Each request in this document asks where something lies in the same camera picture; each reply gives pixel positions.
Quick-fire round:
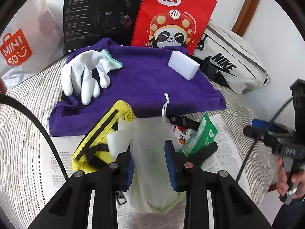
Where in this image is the white Miniso plastic bag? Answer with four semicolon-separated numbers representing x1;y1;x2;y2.
1;0;64;90

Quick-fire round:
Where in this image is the wooden door frame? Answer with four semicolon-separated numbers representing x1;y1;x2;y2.
232;0;259;37

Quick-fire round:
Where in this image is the green tissue pack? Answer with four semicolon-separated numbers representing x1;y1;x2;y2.
180;114;218;157

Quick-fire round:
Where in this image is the white sponge block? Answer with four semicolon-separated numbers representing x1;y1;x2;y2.
168;51;200;81

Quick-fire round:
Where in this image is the white mesh drawstring bag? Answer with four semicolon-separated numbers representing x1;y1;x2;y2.
107;94;186;214

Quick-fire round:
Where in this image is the black cable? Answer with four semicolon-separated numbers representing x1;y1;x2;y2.
0;94;70;181

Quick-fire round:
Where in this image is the black headset box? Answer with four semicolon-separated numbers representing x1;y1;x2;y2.
63;0;142;55

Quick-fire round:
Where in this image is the white fruit-print sachet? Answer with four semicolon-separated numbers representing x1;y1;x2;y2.
172;125;197;150

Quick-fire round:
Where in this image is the white Nike waist bag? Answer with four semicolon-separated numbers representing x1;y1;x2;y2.
192;21;270;94

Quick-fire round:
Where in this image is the yellow black pouch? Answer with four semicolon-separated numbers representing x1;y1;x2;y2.
71;100;136;174

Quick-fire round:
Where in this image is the white work glove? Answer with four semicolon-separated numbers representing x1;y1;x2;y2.
60;49;123;106

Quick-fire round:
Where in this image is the newspaper sheet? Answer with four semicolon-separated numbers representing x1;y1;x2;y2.
51;114;241;228

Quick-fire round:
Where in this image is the purple towel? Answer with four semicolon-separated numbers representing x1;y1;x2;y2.
49;38;226;137

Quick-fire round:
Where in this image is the person's right hand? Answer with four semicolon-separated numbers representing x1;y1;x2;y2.
277;157;305;199

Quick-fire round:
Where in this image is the red panda paper bag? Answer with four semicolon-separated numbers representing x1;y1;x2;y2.
131;0;217;54

